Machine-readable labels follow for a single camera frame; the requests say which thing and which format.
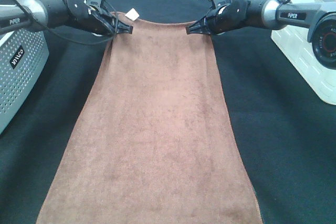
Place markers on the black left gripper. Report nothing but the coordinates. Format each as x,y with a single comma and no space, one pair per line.
97,21

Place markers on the white plastic storage bin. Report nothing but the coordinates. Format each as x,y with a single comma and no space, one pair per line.
292,41

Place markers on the brown microfibre towel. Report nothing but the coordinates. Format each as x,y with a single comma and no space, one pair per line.
153,142

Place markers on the grey perforated laundry basket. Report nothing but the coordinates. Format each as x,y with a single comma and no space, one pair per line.
23,56

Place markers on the black cloth table cover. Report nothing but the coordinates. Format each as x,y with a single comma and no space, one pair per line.
284,132

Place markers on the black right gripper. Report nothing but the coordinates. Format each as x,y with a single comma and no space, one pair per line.
225,18

